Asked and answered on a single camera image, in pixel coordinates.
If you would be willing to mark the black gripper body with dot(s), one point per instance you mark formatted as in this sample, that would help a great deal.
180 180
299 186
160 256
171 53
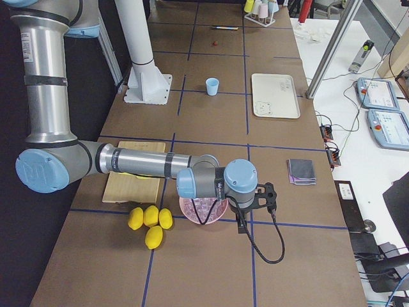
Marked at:
240 210

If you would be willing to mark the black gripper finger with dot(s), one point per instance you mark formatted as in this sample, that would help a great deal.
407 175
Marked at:
241 225

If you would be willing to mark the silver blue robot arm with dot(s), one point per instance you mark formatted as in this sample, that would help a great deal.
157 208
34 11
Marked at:
55 157

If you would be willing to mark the pile of ice cubes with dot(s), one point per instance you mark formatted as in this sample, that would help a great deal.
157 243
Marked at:
203 206

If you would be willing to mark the light blue cup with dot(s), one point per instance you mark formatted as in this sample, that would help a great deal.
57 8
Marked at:
212 86

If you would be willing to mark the white cup rack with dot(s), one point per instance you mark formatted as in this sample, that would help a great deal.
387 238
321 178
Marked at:
266 22

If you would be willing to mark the pink cup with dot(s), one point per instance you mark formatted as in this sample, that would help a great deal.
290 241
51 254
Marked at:
263 11

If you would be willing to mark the yellow cup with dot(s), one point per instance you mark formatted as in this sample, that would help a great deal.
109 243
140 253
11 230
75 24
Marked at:
248 6

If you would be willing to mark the pink bowl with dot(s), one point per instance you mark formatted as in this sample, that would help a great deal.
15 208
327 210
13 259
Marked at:
199 221

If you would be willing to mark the grey folded cloth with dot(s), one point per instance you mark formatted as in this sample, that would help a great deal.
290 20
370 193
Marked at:
301 172

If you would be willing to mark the yellow lemon right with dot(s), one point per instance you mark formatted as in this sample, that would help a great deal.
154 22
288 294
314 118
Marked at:
165 218

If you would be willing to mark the yellow lemon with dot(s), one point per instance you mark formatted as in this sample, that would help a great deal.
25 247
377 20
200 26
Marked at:
165 218
154 237
151 215
136 218

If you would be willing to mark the yellow lemon front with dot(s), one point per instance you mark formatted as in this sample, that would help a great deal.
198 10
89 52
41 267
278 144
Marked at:
154 237

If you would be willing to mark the yellow lemon middle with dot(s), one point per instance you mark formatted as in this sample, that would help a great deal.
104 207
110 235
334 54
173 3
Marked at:
151 215

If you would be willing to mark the yellow lemon leftmost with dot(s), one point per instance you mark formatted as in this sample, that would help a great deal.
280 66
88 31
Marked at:
136 218

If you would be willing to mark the wooden cutting board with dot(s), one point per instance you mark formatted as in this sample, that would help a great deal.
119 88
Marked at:
123 187

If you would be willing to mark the cream bear tray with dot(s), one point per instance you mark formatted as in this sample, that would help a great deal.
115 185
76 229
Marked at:
274 96

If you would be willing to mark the teach pendant near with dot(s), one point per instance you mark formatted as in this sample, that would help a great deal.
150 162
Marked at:
389 128

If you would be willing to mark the teach pendant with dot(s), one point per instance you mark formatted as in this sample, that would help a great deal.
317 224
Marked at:
389 128
377 94

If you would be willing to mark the teach pendant far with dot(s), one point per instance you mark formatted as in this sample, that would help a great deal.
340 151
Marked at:
377 94

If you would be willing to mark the white camera pole mount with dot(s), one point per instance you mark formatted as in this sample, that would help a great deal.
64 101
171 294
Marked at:
146 84

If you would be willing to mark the aluminium frame post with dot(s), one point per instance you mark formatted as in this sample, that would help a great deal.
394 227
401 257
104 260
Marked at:
345 20

